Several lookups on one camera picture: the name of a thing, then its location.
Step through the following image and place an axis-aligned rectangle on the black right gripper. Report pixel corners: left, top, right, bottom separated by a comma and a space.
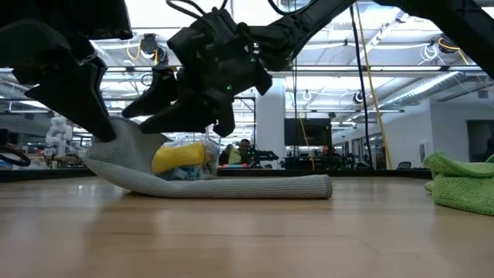
121, 8, 274, 139

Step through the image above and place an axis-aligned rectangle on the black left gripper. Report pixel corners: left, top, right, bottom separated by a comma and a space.
0, 0, 118, 143

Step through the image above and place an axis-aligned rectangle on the yellow microfiber towel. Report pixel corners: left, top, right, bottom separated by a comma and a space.
151, 141, 211, 175

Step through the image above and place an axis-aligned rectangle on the gray waffle-weave towel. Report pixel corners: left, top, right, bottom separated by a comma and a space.
83, 116, 333, 200

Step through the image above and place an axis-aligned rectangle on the bright green microfiber towel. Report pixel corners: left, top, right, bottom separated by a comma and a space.
422, 150, 494, 217

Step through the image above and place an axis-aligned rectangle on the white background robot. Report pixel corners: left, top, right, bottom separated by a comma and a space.
44, 112, 74, 158

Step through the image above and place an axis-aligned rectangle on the long ceiling light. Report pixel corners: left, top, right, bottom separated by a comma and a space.
0, 65, 182, 74

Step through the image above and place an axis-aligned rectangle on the clear plastic bin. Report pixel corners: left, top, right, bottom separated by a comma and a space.
151, 126, 222, 182

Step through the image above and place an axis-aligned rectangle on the person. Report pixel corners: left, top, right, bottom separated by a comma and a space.
218, 143, 243, 168
238, 138, 252, 166

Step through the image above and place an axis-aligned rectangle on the ceiling cord reel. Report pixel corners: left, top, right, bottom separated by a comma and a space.
126, 32, 170, 66
437, 35, 470, 66

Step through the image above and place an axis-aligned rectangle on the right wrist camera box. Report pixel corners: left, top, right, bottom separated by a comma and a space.
166, 25, 210, 61

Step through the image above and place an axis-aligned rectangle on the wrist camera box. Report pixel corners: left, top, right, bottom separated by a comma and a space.
76, 0, 134, 42
166, 25, 210, 61

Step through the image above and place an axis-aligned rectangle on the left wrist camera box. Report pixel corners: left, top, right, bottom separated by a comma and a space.
76, 0, 134, 42

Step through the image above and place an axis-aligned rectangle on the black wall screen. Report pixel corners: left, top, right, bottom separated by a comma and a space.
284, 117, 333, 147

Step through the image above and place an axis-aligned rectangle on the thin yellow hanging cable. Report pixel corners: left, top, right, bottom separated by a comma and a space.
298, 113, 316, 171

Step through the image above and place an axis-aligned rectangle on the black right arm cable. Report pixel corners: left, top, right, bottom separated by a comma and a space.
348, 2, 374, 168

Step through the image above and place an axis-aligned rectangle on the ceiling air duct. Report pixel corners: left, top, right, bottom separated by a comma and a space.
379, 70, 465, 110

